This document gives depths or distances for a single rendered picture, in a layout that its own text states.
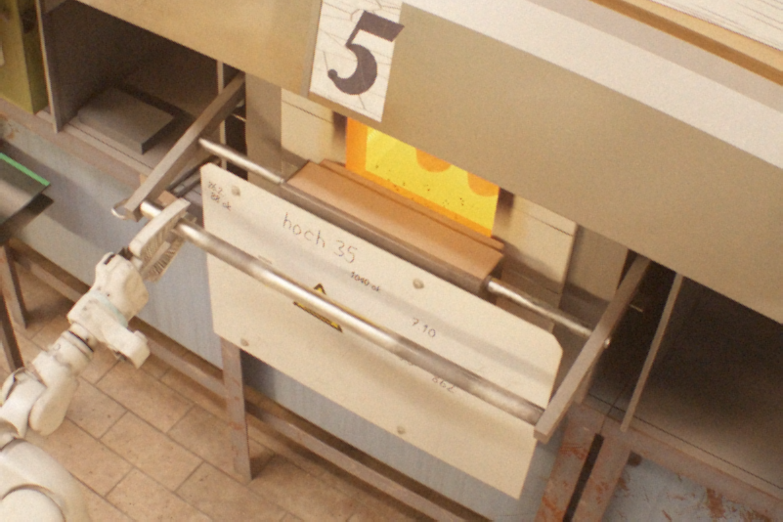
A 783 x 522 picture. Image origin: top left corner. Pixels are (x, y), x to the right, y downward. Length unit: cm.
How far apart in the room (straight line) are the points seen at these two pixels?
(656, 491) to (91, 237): 135
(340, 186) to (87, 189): 90
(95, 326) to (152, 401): 126
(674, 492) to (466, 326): 57
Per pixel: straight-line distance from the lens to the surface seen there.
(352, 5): 111
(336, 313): 150
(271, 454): 269
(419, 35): 108
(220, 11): 122
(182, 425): 275
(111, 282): 156
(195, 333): 244
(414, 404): 174
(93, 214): 244
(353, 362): 176
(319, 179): 163
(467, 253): 154
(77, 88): 222
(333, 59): 114
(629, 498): 199
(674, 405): 180
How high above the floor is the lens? 223
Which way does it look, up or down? 44 degrees down
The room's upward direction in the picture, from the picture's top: 4 degrees clockwise
